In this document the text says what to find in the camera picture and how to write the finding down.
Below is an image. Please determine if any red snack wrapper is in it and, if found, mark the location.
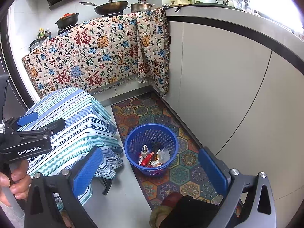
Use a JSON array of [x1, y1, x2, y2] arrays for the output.
[[139, 152, 154, 167]]

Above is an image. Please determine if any clear cartoon plastic box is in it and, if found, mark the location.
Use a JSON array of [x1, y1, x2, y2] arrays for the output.
[[157, 148, 171, 164]]

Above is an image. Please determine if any yellow white snack wrapper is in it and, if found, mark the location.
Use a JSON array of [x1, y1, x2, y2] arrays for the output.
[[140, 145, 150, 157]]

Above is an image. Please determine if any blue plastic trash basket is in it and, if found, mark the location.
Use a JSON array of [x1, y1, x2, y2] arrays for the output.
[[124, 123, 179, 177]]

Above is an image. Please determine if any white kitchen counter cabinet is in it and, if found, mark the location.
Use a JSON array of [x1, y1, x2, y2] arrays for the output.
[[166, 6, 303, 227]]

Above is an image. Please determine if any person's left hand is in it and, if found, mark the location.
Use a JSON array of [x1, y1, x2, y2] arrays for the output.
[[1, 160, 31, 200]]

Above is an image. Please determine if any colourful hexagon floor mat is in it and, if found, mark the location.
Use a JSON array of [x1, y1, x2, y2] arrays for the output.
[[112, 92, 223, 208]]

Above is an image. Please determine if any striped blue green tablecloth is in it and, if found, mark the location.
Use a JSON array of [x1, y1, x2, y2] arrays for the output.
[[10, 88, 123, 200]]

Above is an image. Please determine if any person's foot in slipper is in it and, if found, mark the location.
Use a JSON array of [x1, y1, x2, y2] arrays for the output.
[[149, 192, 182, 228]]

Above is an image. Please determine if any seasoning bottles tray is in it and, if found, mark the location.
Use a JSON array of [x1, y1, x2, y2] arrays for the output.
[[29, 28, 53, 52]]

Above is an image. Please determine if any patterned Chinese character blanket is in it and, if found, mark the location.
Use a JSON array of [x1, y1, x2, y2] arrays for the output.
[[22, 14, 138, 98]]

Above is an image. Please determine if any black clay pot orange lid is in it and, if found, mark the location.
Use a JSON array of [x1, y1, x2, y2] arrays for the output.
[[55, 13, 79, 30]]

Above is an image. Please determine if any black wok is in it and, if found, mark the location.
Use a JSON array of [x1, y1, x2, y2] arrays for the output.
[[79, 0, 128, 17]]

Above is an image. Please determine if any steel pot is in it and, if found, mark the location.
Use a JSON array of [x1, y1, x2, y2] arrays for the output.
[[128, 0, 155, 13]]

